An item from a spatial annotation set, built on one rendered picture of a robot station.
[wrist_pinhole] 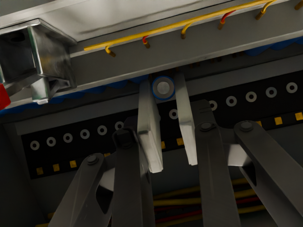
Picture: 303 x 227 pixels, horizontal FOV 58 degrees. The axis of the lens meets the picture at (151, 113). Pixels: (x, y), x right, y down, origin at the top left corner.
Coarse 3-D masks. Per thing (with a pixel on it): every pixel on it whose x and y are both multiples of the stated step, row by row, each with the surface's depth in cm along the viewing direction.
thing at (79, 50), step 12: (240, 0) 14; (252, 0) 14; (276, 0) 14; (288, 0) 15; (192, 12) 15; (204, 12) 15; (240, 12) 15; (144, 24) 15; (156, 24) 15; (168, 24) 15; (192, 24) 15; (108, 36) 15; (120, 36) 15; (72, 48) 15; (96, 48) 15
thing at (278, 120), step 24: (192, 96) 29; (216, 96) 29; (240, 96) 29; (264, 96) 28; (288, 96) 28; (96, 120) 31; (120, 120) 30; (168, 120) 30; (216, 120) 29; (240, 120) 29; (264, 120) 28; (288, 120) 28; (24, 144) 32; (72, 144) 31; (96, 144) 31; (168, 144) 30; (48, 168) 31; (72, 168) 31
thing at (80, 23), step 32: (0, 0) 11; (32, 0) 10; (64, 0) 10; (96, 0) 11; (128, 0) 12; (160, 0) 12; (192, 0) 13; (224, 0) 14; (64, 32) 14; (96, 32) 15; (288, 64) 27; (128, 96) 29; (32, 128) 31
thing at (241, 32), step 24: (264, 0) 13; (216, 24) 15; (240, 24) 15; (264, 24) 15; (288, 24) 15; (120, 48) 16; (144, 48) 16; (168, 48) 15; (192, 48) 15; (216, 48) 15; (240, 48) 16; (96, 72) 16; (120, 72) 16; (144, 72) 16; (24, 96) 17
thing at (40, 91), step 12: (36, 72) 12; (0, 84) 9; (12, 84) 10; (24, 84) 11; (36, 84) 13; (48, 84) 13; (0, 96) 9; (36, 96) 13; (48, 96) 13; (0, 108) 9
